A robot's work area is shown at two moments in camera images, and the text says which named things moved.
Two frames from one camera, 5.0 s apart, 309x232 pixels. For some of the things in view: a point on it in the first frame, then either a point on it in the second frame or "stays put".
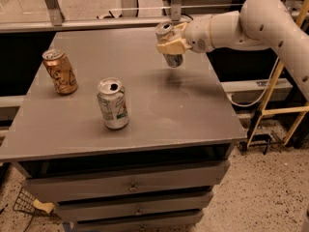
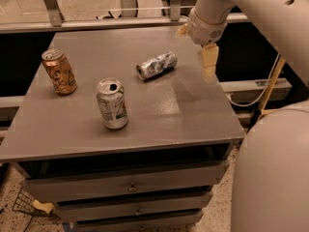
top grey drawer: (47, 188) stays put
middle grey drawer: (143, 206) stays put
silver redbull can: (163, 29) -> (156, 66)
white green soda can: (114, 103) stays put
